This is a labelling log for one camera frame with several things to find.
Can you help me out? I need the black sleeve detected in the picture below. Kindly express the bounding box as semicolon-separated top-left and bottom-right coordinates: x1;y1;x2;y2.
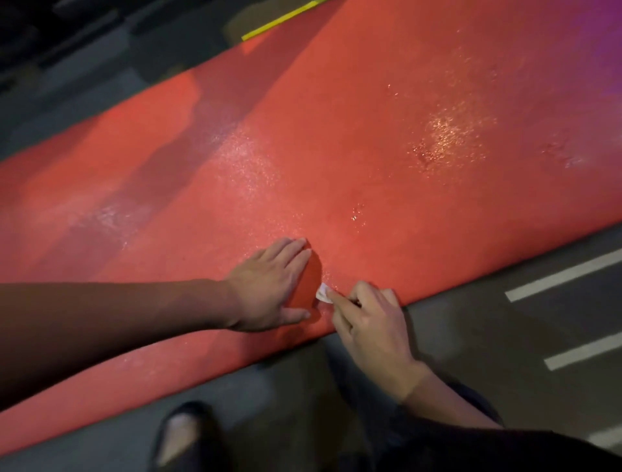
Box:
376;382;622;472

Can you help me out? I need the large red textured mat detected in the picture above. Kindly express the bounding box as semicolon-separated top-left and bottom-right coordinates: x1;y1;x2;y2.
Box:
0;0;622;458

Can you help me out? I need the person's right forearm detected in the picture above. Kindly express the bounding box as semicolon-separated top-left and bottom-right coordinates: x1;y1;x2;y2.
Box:
402;362;504;431

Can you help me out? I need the black shoe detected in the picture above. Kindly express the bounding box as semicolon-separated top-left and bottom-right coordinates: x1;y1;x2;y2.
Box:
149;401;220;472

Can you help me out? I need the person's right hand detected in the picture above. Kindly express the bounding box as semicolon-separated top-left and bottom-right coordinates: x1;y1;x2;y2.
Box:
325;280;431;404

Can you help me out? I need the person's left forearm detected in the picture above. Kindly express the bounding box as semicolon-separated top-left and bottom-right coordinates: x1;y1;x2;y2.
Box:
0;279;239;412

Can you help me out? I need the dark trousers leg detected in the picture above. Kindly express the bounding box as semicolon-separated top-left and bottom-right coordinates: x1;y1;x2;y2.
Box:
322;336;406;472

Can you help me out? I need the yellow tape strip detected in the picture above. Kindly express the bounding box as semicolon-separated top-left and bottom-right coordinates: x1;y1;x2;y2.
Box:
241;0;329;42

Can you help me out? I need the person's left hand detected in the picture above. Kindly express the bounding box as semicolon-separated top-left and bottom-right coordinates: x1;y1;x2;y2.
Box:
221;237;313;334

